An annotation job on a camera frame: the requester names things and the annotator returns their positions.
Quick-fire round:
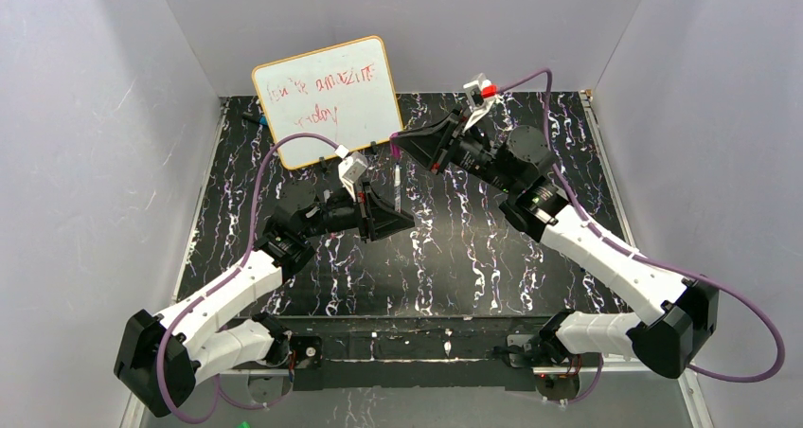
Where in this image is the small orange-framed whiteboard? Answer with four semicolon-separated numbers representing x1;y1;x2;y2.
251;36;402;151

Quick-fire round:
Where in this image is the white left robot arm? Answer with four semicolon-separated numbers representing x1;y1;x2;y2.
113;180;415;418

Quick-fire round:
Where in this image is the white pen green tip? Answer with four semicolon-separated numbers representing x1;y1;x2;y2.
393;163;402;212

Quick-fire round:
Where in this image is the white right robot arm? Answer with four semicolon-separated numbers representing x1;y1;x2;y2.
390;109;719;379

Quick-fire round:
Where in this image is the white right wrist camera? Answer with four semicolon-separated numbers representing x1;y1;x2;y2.
463;73;497;133

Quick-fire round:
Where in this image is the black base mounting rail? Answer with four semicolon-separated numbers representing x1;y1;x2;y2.
247;314;603;394

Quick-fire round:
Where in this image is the blue-capped marker behind whiteboard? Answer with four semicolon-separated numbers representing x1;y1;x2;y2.
241;114;267;127

